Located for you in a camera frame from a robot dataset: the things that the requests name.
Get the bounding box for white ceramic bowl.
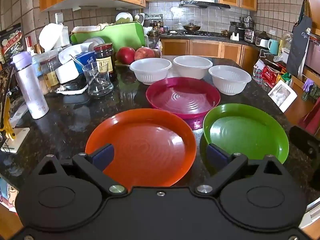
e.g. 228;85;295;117
115;12;133;23

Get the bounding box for red apple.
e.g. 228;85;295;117
115;47;136;65
134;47;156;61

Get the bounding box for glass measuring cup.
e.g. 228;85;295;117
82;61;114;98

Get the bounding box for white ribbed plastic bowl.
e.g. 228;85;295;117
129;58;172;85
173;55;213;80
208;65;252;96

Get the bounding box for black food tray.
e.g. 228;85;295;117
56;81;89;95

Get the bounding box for blue tissue box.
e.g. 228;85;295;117
75;51;97;74

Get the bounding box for mint green mug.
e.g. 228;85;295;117
267;39;280;55

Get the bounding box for dark sauce jar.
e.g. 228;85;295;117
94;43;117;82

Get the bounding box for white flat card box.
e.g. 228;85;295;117
1;127;30;153

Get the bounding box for group of seasoning bottles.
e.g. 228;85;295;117
149;20;169;34

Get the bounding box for green cloth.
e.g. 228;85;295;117
301;82;320;102

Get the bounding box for bottle with red cap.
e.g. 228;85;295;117
25;36;34;54

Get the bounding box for glass cup with spoon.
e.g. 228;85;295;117
69;54;99;80

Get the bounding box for steel rice cooker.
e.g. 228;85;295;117
244;28;255;43

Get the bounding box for green bag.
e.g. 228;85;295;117
276;72;292;87

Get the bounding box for green cutting board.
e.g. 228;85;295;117
70;22;146;53

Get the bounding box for yellow phone stand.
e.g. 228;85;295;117
0;97;16;140

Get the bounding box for clear jar with yellow label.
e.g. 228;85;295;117
40;56;60;93

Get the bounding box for gas stove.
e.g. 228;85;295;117
184;31;225;37

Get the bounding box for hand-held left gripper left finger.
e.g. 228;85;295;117
37;144;128;196

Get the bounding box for orange plastic plate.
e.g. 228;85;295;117
85;108;197;187

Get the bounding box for white dishes in rack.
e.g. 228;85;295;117
84;37;105;49

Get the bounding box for white window box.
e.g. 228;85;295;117
268;80;298;113

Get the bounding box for red cloth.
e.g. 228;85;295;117
297;102;320;137

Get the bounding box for purple rubber glove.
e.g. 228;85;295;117
302;78;314;92

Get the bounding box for white electric kettle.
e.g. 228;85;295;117
135;12;146;27

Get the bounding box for stacked steel pots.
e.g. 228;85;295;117
240;16;254;29

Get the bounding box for wooden base cabinets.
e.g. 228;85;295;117
160;38;259;74

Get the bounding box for black tea package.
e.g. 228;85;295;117
0;23;24;63

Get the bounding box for wok with lid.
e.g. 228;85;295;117
183;22;202;32

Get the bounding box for lilac thermos bottle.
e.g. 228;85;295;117
12;51;49;120

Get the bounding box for patterned gift bag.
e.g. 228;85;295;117
252;59;265;84

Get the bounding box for black range hood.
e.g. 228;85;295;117
179;0;231;10

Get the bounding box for clear plastic jar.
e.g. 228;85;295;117
278;32;293;57

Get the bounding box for cartoon printed bag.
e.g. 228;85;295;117
0;177;19;209

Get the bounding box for green plastic plate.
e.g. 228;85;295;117
203;103;290;164

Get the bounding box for white cylindrical container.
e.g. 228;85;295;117
55;60;79;84

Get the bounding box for smartphone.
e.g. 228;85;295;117
0;66;15;130

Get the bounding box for red snack bag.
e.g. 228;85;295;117
261;65;280;85

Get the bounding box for white foam container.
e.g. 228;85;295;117
39;23;70;53

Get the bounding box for dark apron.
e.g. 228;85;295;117
286;16;313;78

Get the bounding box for beige cloth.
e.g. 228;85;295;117
72;23;115;33

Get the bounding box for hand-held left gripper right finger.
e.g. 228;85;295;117
194;143;285;196

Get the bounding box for pink box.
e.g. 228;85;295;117
306;36;320;74

